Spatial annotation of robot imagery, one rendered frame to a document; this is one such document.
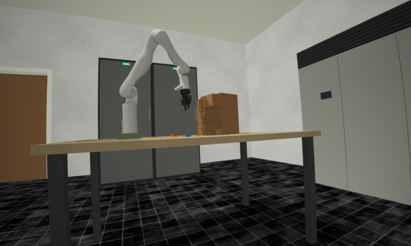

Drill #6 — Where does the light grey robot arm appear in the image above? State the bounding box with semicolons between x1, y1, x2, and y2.
119;29;190;133

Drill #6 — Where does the orange-brown wooden chest of drawers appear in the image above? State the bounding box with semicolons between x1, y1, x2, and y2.
197;93;239;135

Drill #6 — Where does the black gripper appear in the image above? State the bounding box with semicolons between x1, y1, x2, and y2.
180;88;192;110

